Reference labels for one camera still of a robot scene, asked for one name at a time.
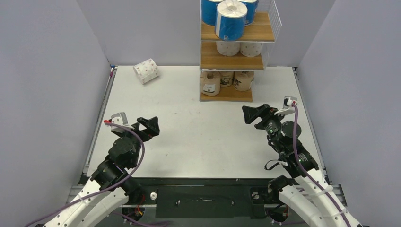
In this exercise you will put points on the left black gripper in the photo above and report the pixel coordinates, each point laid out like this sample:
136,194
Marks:
152,126

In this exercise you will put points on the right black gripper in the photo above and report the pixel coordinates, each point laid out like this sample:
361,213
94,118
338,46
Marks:
263,116

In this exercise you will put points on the brown roll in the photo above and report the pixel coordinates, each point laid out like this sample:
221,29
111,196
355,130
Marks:
210,83
226,78
243,80

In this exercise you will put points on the white floral roll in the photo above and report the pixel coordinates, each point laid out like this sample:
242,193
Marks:
227,48
250,49
146,71

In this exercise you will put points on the blue roll back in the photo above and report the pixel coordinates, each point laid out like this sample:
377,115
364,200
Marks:
230,20

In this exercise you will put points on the blue roll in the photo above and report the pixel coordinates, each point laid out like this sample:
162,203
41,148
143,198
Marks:
230,20
252,6
209,11

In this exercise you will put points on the blue roll front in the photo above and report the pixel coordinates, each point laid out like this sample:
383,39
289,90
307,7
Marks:
209,11

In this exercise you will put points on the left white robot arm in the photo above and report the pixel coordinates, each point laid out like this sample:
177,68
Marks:
111,183

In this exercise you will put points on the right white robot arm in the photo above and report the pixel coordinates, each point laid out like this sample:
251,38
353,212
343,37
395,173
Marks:
320,207

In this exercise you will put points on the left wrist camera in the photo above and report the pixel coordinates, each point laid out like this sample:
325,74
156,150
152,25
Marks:
119,118

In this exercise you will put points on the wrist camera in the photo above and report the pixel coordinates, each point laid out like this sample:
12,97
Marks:
119,118
286,106

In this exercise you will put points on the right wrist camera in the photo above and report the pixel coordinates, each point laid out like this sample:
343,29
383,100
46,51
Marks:
286,106

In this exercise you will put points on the white wire wooden shelf rack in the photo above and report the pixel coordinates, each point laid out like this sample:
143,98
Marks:
265,29

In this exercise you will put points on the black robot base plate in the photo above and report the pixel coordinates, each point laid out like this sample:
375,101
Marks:
202,198

